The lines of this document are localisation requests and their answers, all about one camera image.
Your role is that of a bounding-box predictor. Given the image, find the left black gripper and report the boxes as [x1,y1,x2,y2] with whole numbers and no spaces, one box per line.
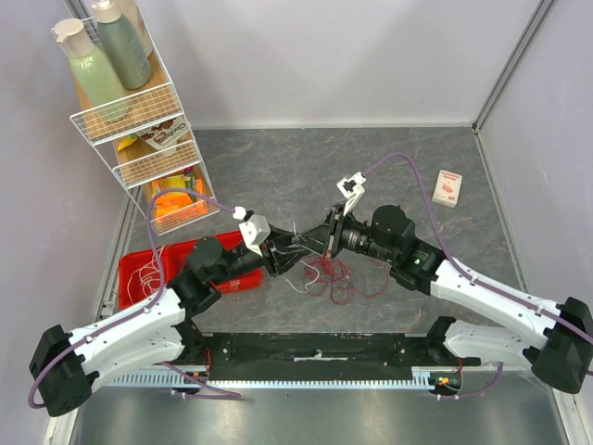
[211,222,310,286]

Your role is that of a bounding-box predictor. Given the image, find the white cable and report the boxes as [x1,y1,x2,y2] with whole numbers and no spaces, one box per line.
[284,221,325,295]

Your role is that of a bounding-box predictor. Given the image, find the red cable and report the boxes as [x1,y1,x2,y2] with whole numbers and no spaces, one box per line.
[300,253,390,306]

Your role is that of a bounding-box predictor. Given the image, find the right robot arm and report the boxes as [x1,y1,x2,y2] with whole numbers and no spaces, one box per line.
[293,204,592,394]

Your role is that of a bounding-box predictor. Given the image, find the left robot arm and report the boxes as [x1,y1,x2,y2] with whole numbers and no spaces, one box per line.
[28,227,310,417]

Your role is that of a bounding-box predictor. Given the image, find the red bin right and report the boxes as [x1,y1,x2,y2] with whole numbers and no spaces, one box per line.
[215,231,263,294]

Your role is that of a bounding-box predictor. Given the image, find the red bin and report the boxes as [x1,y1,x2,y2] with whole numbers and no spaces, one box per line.
[215,231,263,294]
[118,249,160,310]

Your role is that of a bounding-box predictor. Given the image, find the orange snack packs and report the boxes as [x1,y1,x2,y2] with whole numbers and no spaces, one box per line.
[150,172,207,219]

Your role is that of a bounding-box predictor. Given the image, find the small white card box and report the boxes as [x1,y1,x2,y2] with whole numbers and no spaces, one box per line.
[432,170,462,208]

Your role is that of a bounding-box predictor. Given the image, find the red bin left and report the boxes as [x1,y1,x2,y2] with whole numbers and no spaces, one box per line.
[118,249,160,310]

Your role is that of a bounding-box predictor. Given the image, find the chocolate cookie box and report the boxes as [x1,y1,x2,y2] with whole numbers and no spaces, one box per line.
[137,116,190,151]

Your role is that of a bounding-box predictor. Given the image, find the light green bottle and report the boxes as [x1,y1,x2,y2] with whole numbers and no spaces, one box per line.
[53,19,129,123]

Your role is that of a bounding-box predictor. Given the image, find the dark green bottle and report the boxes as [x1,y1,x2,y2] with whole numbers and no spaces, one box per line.
[92,1,152,90]

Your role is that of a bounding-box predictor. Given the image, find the beige bottle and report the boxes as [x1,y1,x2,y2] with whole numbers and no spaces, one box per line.
[115,0,153,57]

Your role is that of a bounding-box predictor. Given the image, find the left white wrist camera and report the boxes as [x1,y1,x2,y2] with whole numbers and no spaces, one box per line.
[233,206,271,257]

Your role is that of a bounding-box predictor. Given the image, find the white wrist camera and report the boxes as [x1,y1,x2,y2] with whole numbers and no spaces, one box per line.
[336,172,366,215]
[233,206,271,257]

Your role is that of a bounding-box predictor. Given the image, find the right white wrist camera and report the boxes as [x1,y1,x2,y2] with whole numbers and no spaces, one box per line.
[336,172,366,215]

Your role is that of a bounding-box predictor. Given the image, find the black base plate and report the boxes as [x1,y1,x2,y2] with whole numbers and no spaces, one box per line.
[180,333,459,380]

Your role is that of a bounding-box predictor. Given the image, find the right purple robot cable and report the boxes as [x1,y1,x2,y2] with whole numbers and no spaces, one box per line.
[362,151,593,401]

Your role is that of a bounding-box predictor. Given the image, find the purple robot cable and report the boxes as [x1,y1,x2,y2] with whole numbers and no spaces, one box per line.
[27,187,246,411]
[362,151,593,401]

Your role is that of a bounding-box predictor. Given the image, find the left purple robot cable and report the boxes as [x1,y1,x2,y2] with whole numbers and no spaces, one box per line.
[27,187,246,411]

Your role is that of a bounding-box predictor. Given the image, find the slotted cable duct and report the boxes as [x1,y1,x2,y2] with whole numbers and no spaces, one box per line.
[107,367,435,390]

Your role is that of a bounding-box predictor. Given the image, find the white wire shelf rack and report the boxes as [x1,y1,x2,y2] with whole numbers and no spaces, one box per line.
[70,16,219,235]

